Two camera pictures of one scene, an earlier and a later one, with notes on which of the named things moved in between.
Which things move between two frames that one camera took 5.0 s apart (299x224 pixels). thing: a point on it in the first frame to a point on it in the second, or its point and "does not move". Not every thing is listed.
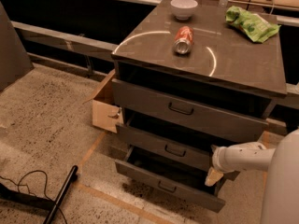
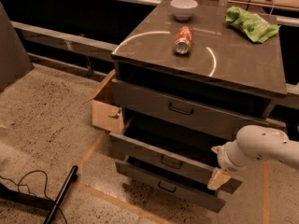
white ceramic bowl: (183, 7) does not move
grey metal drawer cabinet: (190, 77) does not move
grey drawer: (188, 136) to (174, 149)
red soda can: (184, 37) does not move
